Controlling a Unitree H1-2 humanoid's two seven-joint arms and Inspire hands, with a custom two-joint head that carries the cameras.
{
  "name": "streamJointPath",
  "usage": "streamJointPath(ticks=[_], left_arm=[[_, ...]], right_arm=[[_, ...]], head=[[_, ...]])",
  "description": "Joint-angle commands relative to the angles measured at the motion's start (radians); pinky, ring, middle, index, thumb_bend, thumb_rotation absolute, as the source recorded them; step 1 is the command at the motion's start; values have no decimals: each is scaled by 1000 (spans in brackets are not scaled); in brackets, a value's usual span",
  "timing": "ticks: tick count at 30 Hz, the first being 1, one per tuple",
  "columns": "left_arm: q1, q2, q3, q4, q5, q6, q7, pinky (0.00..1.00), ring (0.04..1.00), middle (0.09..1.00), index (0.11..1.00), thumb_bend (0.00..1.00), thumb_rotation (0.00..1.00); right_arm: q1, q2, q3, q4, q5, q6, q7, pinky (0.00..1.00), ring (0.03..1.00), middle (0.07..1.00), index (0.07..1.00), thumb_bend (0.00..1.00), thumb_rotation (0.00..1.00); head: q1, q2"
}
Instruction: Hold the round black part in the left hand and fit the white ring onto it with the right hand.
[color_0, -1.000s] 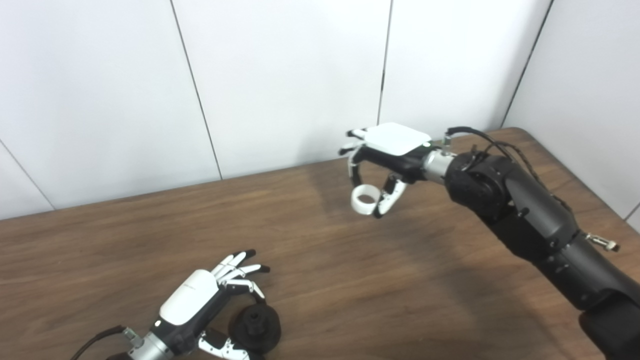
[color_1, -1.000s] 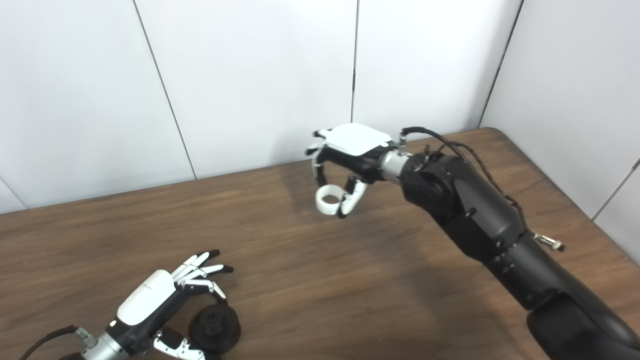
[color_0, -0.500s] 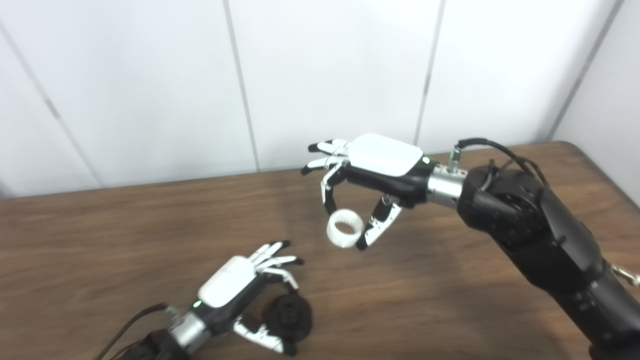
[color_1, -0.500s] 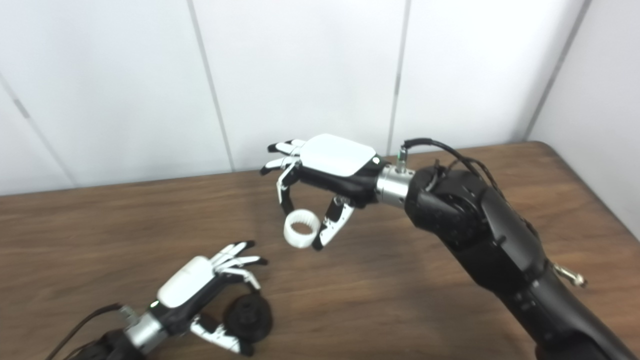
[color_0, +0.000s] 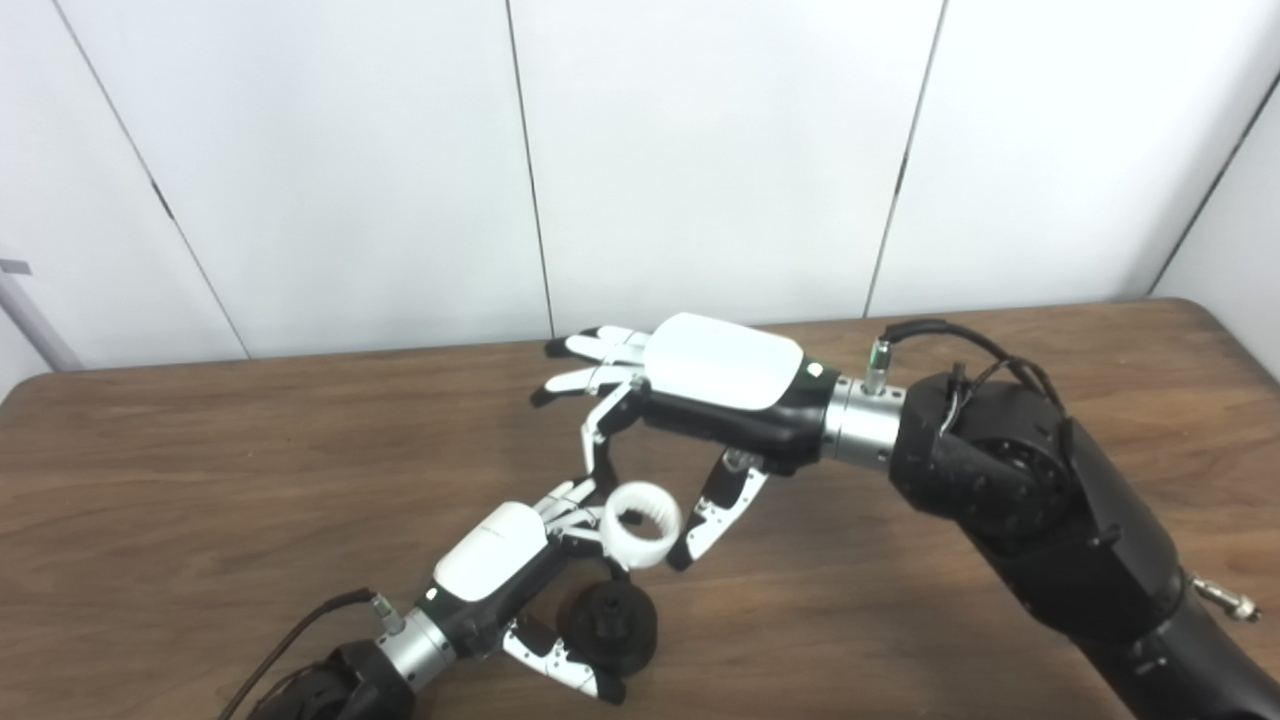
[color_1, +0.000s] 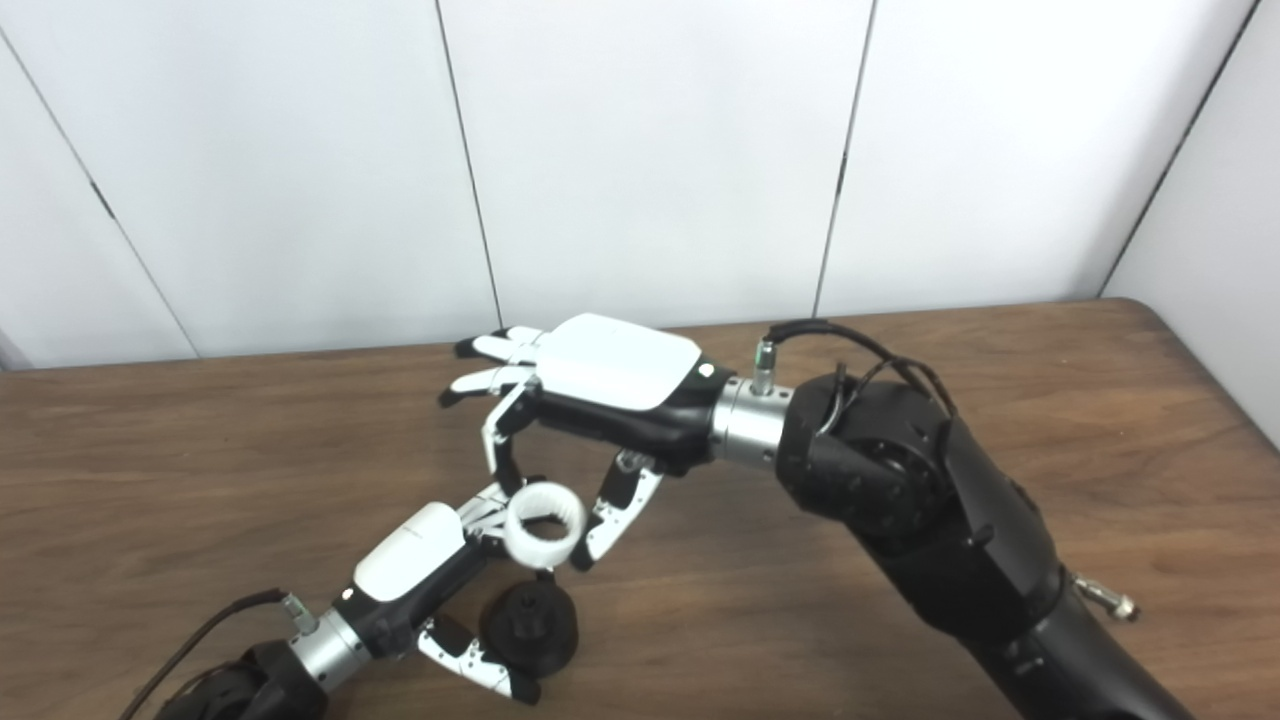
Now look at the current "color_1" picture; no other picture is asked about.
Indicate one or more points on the round black plastic part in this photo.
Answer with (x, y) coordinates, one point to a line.
(535, 630)

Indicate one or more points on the white and black right hand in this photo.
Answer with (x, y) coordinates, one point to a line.
(620, 365)

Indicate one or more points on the white and black left hand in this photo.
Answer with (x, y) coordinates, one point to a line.
(410, 550)

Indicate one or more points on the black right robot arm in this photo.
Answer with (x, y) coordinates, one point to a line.
(930, 510)

